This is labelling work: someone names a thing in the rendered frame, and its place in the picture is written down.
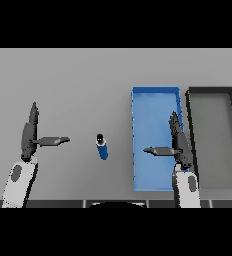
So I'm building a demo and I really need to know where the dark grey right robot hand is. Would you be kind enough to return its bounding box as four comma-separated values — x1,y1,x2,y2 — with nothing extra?
142,110,193,169

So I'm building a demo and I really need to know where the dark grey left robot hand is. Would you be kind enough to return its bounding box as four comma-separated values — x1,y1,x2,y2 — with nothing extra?
20,101,71,163

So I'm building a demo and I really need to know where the blue bin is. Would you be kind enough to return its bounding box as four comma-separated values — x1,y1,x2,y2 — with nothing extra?
131,86,190,193

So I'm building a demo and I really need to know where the dark grey bin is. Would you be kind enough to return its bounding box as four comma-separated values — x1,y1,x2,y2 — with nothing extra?
185,86,232,192

